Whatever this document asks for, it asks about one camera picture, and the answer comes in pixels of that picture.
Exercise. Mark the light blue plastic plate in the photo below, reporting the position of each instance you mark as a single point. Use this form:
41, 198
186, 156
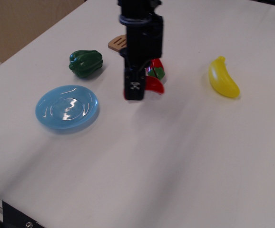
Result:
67, 107

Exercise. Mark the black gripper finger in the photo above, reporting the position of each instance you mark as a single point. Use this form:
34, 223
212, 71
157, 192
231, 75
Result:
134, 84

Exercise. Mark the green toy bell pepper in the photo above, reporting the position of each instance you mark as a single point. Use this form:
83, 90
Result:
83, 63

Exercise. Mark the wooden slotted spatula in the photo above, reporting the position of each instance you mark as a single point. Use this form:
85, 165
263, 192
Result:
118, 43

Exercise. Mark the red and white toy sushi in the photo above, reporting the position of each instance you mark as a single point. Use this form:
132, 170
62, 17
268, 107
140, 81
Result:
154, 85

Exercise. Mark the black metal corner bracket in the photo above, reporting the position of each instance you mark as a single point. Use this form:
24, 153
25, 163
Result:
13, 218

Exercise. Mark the yellow toy banana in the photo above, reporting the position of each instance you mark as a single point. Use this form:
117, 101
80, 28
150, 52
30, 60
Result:
220, 79

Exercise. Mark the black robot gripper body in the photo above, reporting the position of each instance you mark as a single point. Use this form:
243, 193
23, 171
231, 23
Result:
144, 31

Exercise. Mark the red and green toy pepper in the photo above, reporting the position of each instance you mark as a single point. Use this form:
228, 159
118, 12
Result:
156, 69

